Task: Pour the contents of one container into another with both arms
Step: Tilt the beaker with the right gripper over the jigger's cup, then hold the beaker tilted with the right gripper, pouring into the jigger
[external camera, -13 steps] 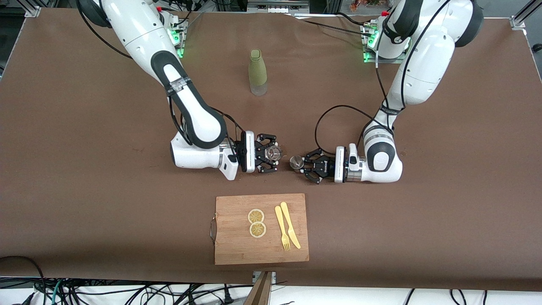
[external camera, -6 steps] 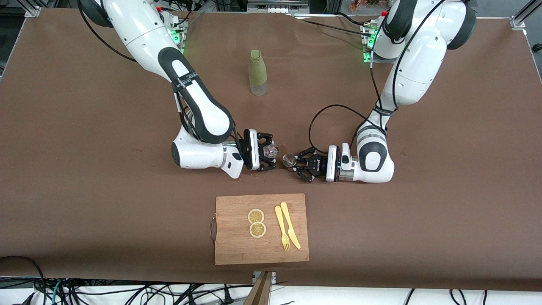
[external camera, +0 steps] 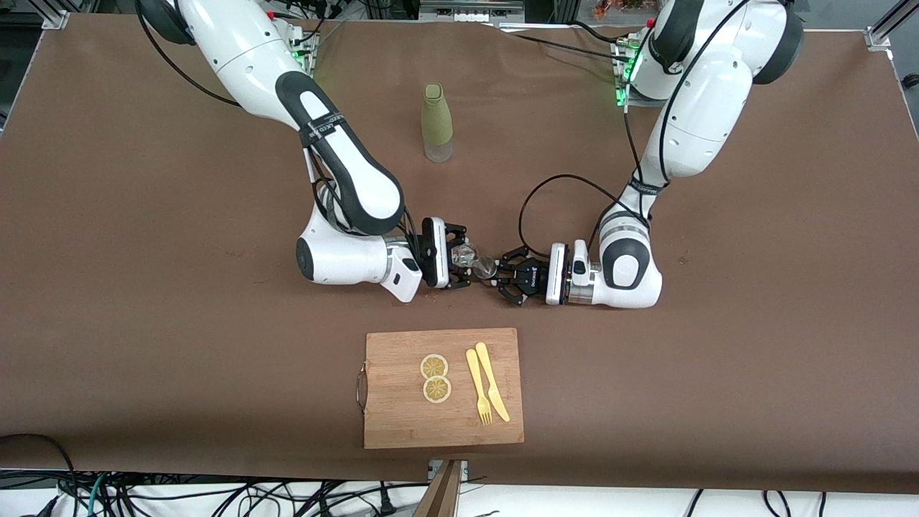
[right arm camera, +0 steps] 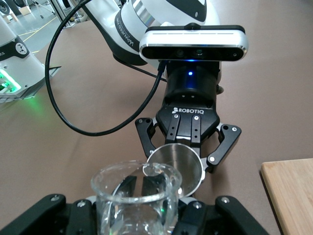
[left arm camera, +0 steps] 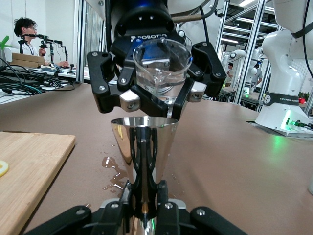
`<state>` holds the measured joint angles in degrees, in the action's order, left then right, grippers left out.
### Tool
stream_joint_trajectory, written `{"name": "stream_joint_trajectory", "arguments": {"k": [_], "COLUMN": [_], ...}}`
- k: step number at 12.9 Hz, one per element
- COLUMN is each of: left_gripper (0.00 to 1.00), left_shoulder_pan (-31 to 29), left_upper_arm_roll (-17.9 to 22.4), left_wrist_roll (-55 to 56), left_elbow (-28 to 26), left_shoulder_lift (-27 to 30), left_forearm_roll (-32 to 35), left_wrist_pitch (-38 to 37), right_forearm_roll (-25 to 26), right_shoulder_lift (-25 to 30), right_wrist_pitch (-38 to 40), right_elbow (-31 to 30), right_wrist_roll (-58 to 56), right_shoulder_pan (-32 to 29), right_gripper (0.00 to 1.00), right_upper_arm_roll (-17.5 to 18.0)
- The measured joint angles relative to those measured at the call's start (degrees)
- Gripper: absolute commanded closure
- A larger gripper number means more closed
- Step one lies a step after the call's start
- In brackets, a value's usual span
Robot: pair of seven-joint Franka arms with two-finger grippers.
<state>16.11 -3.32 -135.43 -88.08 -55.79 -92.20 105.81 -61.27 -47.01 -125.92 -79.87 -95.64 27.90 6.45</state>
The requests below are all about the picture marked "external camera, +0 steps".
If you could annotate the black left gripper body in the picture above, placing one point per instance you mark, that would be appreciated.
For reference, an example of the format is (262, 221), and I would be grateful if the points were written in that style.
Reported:
(533, 276)

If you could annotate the clear glass shaker cup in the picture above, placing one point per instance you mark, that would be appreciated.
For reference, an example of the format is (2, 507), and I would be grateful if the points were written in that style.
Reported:
(465, 255)

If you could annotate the metal jigger measuring cup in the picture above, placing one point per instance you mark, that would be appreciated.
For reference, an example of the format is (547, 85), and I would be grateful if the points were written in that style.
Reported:
(486, 268)

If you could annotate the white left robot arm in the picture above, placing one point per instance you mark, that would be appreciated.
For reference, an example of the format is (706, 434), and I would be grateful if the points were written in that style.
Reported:
(703, 108)

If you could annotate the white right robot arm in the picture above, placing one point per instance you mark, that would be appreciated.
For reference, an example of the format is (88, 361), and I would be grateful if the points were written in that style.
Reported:
(344, 165)

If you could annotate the lemon slice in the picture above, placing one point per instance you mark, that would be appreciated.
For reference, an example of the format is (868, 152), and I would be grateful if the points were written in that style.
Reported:
(434, 366)
(436, 389)

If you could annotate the yellow plastic knife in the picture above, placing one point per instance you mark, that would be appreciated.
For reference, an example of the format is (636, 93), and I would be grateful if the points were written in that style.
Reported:
(490, 377)

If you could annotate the yellow plastic fork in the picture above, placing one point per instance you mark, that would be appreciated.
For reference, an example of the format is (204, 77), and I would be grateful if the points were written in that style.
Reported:
(477, 384)

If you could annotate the green sleeved glass bottle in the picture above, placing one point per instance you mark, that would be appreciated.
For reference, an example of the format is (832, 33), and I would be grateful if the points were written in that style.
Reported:
(436, 118)

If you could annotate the wooden cutting board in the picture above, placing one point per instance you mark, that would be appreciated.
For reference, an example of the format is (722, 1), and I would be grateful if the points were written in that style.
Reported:
(402, 416)

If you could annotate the grey metal equipment rack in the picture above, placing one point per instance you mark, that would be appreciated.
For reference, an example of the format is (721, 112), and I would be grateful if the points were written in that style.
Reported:
(470, 8)

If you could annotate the brown table cover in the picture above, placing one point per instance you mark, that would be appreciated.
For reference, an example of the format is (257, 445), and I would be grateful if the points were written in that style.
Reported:
(215, 359)

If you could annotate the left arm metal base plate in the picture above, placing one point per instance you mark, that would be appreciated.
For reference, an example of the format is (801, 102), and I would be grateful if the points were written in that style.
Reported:
(622, 97)

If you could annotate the wooden post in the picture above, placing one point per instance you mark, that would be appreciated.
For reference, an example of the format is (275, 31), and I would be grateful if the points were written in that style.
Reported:
(441, 495)

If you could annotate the aluminium frame profile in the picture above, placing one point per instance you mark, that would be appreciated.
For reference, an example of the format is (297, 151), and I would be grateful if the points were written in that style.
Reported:
(56, 14)
(887, 29)

